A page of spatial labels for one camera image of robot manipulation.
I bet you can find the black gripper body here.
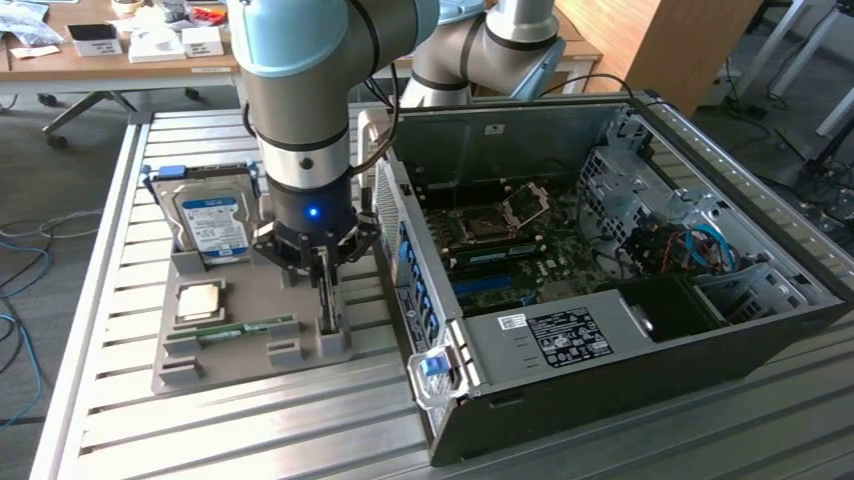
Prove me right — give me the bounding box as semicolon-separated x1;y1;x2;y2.
268;177;356;262

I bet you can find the hard disk blue caddy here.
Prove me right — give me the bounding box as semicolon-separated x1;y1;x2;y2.
141;158;276;266

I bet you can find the grey parts rack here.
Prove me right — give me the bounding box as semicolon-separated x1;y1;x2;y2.
150;197;355;396

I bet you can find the silver CPU chip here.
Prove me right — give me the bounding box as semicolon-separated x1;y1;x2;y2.
176;283;226;322

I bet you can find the green RAM stick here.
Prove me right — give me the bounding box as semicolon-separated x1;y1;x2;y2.
164;313;299;343
456;243;541;269

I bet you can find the CPU socket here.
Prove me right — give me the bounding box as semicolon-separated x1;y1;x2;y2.
459;204;521;241

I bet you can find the blue expansion slot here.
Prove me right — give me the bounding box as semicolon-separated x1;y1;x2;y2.
452;276;513;297

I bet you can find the grey chipset heatsink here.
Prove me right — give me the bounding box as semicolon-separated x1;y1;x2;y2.
540;280;583;302

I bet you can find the grey power supply unit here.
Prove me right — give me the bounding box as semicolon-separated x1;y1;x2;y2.
459;292;659;386

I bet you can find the green motherboard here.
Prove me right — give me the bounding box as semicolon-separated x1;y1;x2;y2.
423;192;625;319

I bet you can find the white labelled box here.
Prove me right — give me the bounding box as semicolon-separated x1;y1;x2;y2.
180;25;224;59

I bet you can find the white flat box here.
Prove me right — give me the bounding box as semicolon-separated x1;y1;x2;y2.
126;27;186;64

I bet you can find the perforated silver drive cage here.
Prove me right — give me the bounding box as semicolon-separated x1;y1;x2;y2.
576;145;675;241

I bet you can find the wooden desk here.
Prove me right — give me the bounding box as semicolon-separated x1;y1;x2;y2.
0;0;605;149

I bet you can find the white box black top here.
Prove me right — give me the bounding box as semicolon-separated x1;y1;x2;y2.
65;22;125;57

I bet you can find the open black PC case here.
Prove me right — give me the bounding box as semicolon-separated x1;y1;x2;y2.
356;88;854;469

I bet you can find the white paper tag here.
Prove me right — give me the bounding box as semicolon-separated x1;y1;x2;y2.
9;44;61;60

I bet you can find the clear plastic bag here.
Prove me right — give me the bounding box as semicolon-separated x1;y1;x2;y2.
0;0;65;46

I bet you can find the silver disk bay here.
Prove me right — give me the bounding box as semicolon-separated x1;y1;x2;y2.
692;262;812;324

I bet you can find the wooden cabinet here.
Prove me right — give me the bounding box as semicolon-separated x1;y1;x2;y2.
552;0;766;117

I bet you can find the blue wire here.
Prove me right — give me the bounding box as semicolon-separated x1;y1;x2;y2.
684;225;740;276

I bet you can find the white desk frame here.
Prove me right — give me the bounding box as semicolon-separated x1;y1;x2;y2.
731;0;854;137

